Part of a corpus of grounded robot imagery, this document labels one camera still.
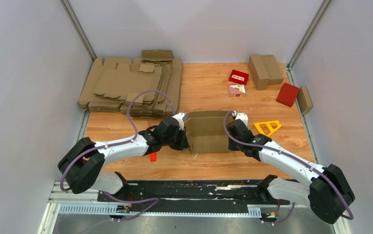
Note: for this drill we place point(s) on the tall brown cardboard box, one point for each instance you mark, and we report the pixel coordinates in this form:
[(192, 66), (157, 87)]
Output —
[(258, 72)]

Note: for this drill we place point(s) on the small red block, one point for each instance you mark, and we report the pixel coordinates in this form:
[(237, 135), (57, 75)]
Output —
[(153, 157)]

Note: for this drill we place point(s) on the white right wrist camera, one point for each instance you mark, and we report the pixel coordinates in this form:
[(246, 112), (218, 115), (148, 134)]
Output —
[(242, 116)]

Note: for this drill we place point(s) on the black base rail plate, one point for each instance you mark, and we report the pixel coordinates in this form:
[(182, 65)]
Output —
[(199, 196)]

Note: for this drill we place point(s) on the small brown box at edge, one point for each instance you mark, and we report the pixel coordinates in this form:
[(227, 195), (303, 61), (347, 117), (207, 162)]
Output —
[(304, 101)]

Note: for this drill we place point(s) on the flat brown cardboard box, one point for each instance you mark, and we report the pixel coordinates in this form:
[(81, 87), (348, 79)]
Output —
[(273, 70)]

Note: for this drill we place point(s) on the yellow plastic triangle frame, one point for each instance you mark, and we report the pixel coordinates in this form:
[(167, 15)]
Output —
[(268, 127)]

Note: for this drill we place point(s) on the right aluminium frame post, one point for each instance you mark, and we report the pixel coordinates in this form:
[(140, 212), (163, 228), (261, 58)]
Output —
[(309, 32)]

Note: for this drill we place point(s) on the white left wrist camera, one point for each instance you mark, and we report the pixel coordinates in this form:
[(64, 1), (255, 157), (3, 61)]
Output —
[(180, 118)]

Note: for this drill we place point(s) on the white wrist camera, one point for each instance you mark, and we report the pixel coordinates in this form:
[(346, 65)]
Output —
[(242, 116), (180, 118)]

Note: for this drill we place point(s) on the closed red box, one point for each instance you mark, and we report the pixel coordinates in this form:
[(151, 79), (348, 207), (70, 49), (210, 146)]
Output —
[(287, 94)]

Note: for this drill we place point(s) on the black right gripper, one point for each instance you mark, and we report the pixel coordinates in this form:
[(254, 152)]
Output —
[(230, 146)]

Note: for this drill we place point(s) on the stack of flat cardboard sheets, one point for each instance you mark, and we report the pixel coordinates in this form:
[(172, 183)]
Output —
[(146, 86)]

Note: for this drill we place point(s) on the aluminium frame post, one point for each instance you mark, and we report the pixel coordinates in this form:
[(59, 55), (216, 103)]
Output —
[(78, 28), (309, 32)]

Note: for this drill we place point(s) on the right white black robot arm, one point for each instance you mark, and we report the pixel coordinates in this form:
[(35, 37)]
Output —
[(324, 189)]

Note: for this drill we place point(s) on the red open box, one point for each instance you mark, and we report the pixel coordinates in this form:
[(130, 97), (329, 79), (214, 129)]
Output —
[(238, 77)]

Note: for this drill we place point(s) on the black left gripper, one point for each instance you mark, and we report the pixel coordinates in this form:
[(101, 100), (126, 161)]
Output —
[(184, 143)]

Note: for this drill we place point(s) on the pink white small card box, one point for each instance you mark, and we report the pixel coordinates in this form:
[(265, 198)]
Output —
[(236, 90)]

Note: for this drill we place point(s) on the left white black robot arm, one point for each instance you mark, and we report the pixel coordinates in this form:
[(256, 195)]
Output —
[(81, 167)]

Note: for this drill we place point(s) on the left aluminium frame post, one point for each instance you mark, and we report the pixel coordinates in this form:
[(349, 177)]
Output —
[(78, 28)]

